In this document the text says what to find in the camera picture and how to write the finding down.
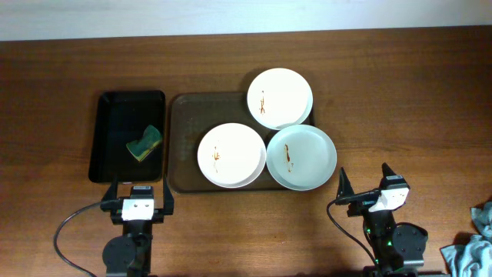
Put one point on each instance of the white plate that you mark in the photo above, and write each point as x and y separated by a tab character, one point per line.
231	155
279	97

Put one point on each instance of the black plastic tray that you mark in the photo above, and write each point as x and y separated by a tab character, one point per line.
122	117

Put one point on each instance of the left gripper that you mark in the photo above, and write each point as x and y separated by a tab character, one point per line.
113	205

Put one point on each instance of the green yellow sponge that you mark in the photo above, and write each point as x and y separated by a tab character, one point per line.
142	147

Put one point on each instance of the pale blue plate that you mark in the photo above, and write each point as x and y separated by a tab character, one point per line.
301	157

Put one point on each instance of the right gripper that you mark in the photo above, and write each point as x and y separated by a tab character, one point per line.
357	198

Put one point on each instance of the blue grey cloth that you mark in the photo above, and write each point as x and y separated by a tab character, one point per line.
474	258

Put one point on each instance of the brown serving tray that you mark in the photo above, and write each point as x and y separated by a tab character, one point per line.
191	117

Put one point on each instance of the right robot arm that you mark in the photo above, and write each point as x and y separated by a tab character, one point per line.
396	249

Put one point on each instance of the white plate back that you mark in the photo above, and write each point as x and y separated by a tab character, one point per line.
279	97

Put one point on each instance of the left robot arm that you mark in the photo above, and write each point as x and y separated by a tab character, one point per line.
130	253

